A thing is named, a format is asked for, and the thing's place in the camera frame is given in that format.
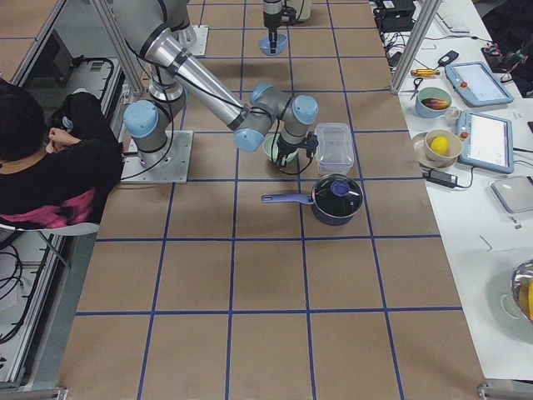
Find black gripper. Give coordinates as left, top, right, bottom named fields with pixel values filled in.
left=268, top=27, right=277, bottom=54
left=275, top=143, right=296, bottom=168

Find green bowl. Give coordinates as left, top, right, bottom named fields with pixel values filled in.
left=262, top=134, right=279, bottom=165

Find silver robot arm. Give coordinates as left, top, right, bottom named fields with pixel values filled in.
left=113, top=1, right=319, bottom=168
left=262, top=0, right=283, bottom=55

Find blue bowl with fruit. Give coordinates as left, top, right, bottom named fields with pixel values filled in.
left=415, top=87, right=451, bottom=118

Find beige bowl with lemon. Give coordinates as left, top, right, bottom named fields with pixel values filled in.
left=423, top=129, right=462, bottom=163

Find steel mixing bowl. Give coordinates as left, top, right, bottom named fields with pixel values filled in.
left=500, top=259, right=532, bottom=323

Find clear plastic container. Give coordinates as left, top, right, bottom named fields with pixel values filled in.
left=315, top=122, right=355, bottom=175

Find blue pot with lid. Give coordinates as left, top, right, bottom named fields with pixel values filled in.
left=261, top=173, right=363, bottom=226

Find black scissors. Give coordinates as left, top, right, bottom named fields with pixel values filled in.
left=411, top=77, right=424, bottom=99

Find black power adapter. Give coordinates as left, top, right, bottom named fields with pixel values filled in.
left=422, top=169, right=458, bottom=188

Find far blue teach pendant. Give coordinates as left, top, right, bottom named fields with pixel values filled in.
left=445, top=62, right=514, bottom=107

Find blue teach pendant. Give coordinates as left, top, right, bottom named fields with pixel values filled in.
left=445, top=62, right=514, bottom=107
left=456, top=111, right=514, bottom=174

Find near blue teach pendant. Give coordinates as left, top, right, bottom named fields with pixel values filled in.
left=456, top=111, right=514, bottom=174

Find seated person in black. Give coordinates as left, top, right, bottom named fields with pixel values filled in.
left=1, top=82, right=122, bottom=229

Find white kitchen scale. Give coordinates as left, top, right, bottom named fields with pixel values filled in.
left=490, top=176, right=533, bottom=213

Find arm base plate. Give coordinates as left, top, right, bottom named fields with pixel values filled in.
left=122, top=130, right=194, bottom=184
left=177, top=25, right=209, bottom=57

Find aluminium frame post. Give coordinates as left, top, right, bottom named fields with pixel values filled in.
left=390, top=0, right=441, bottom=95

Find orange handled tool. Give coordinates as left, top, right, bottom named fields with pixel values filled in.
left=410, top=68, right=441, bottom=78

